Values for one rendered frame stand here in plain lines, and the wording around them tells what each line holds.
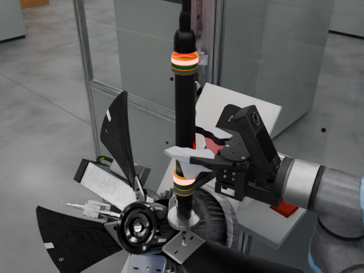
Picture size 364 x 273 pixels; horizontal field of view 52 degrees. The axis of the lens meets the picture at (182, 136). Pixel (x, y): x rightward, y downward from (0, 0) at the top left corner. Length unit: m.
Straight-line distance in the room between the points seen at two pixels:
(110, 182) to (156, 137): 0.79
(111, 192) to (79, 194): 1.77
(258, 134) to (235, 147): 0.06
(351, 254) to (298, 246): 1.09
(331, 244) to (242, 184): 0.16
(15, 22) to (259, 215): 5.63
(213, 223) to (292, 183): 0.43
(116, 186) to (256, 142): 0.62
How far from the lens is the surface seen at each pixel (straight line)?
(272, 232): 1.38
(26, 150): 3.54
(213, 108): 1.14
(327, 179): 0.60
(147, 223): 0.85
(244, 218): 1.41
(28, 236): 2.70
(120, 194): 1.11
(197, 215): 0.80
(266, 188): 0.65
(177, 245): 0.87
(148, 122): 1.89
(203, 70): 1.24
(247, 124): 0.59
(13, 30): 6.56
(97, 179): 1.18
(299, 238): 1.69
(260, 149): 0.60
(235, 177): 0.63
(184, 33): 0.59
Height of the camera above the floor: 1.84
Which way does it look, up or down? 32 degrees down
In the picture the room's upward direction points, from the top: straight up
